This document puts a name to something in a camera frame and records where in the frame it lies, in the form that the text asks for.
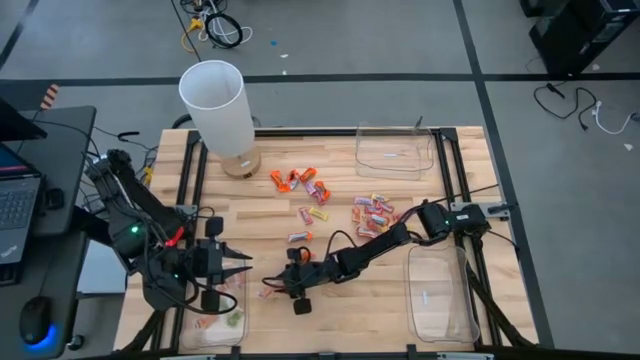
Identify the black computer mouse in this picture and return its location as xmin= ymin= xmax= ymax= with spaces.
xmin=18 ymin=295 xmax=52 ymax=347

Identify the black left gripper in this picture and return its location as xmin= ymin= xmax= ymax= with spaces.
xmin=192 ymin=217 xmax=254 ymax=312

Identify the black floor cable with plug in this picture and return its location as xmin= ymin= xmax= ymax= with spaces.
xmin=532 ymin=82 xmax=599 ymax=132

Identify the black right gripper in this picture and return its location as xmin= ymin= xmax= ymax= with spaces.
xmin=263 ymin=247 xmax=341 ymax=316

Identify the red cable clip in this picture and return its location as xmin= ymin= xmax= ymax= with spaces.
xmin=164 ymin=227 xmax=186 ymax=249

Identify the red candy packets right pile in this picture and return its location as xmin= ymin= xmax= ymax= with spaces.
xmin=114 ymin=127 xmax=539 ymax=360

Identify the clear plastic bin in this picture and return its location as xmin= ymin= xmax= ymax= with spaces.
xmin=354 ymin=122 xmax=435 ymax=181
xmin=178 ymin=249 xmax=251 ymax=354
xmin=402 ymin=243 xmax=481 ymax=345

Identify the grey panel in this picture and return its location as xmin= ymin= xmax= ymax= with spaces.
xmin=77 ymin=239 xmax=126 ymax=295

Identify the grey laptop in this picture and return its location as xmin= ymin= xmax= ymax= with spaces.
xmin=0 ymin=142 xmax=45 ymax=266

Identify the yellow plug cable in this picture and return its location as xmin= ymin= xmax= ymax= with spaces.
xmin=180 ymin=17 xmax=205 ymax=54

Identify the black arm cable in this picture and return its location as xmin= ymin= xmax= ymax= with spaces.
xmin=325 ymin=228 xmax=358 ymax=254
xmin=164 ymin=278 xmax=240 ymax=317

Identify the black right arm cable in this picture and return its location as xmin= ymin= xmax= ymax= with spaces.
xmin=325 ymin=228 xmax=358 ymax=254

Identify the black cable coil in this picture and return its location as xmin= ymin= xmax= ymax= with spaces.
xmin=203 ymin=10 xmax=245 ymax=50

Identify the black monitor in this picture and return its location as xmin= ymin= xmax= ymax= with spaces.
xmin=0 ymin=97 xmax=49 ymax=142

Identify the black computer tower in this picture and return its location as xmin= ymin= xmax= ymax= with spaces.
xmin=528 ymin=0 xmax=640 ymax=76

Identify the orange black striped block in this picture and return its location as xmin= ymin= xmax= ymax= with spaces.
xmin=39 ymin=83 xmax=60 ymax=110

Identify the small black desk device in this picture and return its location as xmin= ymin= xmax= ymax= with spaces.
xmin=43 ymin=187 xmax=65 ymax=211

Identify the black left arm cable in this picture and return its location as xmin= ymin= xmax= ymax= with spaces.
xmin=164 ymin=278 xmax=240 ymax=317

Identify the white shade wooden base lamp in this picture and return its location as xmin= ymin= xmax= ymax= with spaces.
xmin=177 ymin=59 xmax=263 ymax=180

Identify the black desk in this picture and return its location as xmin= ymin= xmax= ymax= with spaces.
xmin=0 ymin=104 xmax=139 ymax=360

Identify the white floor cable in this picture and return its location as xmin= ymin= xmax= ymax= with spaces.
xmin=591 ymin=99 xmax=640 ymax=136

